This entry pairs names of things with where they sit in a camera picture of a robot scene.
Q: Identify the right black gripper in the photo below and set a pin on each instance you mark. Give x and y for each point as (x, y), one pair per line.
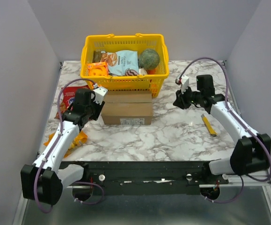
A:
(182, 99)

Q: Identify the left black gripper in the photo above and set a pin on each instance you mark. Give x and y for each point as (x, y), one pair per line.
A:
(99, 108)

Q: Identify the brown cardboard express box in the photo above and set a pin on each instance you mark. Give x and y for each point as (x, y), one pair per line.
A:
(127, 108)

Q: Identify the yellow utility knife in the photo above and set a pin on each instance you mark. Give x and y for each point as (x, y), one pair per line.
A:
(208, 126)

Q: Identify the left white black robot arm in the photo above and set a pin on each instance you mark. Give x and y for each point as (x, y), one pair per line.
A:
(44, 180)

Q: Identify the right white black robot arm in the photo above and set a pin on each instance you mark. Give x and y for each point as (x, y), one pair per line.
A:
(251, 148)

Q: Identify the orange yellow snack bag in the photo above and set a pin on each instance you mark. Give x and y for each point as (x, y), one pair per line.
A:
(78, 141)

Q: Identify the red candy bag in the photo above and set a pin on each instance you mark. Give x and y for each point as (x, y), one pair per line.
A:
(68, 96)

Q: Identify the orange toy package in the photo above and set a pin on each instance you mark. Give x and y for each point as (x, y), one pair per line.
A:
(98, 69)

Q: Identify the green round melon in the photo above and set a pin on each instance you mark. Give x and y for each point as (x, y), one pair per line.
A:
(149, 59)

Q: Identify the light blue chips bag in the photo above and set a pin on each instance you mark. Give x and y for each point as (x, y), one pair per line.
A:
(121, 63)

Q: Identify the yellow plastic shopping basket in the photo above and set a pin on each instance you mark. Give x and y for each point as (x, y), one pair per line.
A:
(138, 42)

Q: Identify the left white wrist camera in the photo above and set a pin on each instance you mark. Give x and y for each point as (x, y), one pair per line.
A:
(99, 93)

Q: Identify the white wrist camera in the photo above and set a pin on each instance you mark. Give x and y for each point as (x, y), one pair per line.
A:
(99, 93)
(183, 82)

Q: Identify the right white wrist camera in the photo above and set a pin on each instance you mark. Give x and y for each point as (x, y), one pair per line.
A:
(183, 82)

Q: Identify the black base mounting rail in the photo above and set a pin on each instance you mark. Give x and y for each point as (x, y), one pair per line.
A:
(150, 178)

